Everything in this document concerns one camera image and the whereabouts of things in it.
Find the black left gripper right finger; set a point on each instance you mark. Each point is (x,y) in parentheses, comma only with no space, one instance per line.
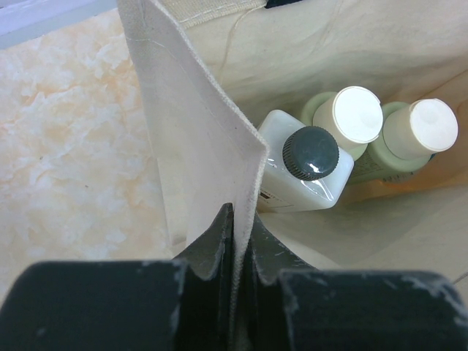
(291,305)

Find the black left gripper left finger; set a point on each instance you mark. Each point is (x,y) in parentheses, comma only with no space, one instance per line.
(177,304)

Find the white bottle dark cap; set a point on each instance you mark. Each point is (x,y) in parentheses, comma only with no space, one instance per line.
(305,169)

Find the green bottle beige cap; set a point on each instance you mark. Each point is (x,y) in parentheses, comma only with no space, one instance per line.
(353,116)

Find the beige canvas tote bag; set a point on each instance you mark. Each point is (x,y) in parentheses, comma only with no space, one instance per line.
(210,71)

